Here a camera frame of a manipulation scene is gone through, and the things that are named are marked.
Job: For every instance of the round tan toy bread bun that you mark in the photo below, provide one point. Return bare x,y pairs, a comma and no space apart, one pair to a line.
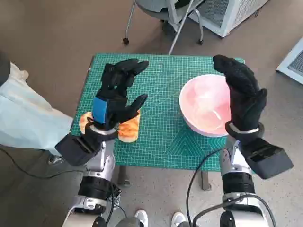
84,120

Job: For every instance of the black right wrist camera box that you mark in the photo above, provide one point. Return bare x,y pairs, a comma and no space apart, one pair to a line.
267,158

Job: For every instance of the person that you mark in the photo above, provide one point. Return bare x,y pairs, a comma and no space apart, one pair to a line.
26,113

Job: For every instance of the white shoe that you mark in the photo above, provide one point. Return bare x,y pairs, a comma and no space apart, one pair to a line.
141,217
178,218

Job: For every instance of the green cutting mat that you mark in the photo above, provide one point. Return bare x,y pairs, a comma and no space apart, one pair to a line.
158,106

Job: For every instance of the grey metal pole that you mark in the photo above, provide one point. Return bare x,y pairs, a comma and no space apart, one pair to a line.
180,30

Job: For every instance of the grey office chair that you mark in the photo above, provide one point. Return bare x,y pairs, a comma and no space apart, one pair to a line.
165,9

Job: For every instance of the metal table leg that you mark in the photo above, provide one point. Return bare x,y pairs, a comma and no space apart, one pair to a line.
205,180
123,177

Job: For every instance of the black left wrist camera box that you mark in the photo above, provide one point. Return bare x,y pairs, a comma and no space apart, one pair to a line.
75,150

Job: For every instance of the white vented unit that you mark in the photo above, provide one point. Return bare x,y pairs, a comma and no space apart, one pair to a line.
293,63

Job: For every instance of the pink bowl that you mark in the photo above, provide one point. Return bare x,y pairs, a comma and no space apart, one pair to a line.
203,101

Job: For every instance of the orange sliced toy bread loaf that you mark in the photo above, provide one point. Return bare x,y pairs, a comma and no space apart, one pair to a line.
130,128

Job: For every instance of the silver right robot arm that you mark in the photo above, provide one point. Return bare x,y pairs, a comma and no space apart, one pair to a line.
236,179

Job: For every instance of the white mesh-front cabinet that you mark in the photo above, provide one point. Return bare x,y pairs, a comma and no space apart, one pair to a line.
232,16

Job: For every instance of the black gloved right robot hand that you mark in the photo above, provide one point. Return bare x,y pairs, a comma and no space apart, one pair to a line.
243,94

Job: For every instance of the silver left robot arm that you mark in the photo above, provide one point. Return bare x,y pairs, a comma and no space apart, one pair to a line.
97,170

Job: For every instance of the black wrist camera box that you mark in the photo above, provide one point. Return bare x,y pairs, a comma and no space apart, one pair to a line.
75,150
267,158

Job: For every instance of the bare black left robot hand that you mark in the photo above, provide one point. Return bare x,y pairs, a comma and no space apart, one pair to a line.
113,106

